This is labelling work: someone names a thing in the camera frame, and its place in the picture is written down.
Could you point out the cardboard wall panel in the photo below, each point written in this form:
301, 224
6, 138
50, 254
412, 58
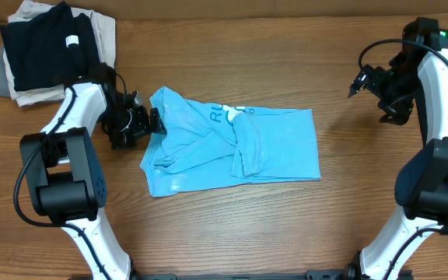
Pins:
232, 9

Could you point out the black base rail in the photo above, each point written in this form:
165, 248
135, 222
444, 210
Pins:
309, 275

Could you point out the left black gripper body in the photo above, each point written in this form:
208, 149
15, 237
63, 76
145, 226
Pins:
122, 122

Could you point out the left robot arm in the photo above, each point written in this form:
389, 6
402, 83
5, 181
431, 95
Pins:
62, 185

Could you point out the folded grey garment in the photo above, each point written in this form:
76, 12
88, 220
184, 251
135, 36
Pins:
4, 87

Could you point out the folded black shirt on stack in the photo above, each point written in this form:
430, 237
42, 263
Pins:
52, 46

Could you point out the folded beige garment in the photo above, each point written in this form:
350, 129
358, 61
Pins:
104, 33

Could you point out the light blue printed t-shirt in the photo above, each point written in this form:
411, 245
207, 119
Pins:
211, 145

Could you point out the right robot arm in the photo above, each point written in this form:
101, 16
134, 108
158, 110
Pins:
401, 236

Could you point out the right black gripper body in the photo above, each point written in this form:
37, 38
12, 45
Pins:
369, 83

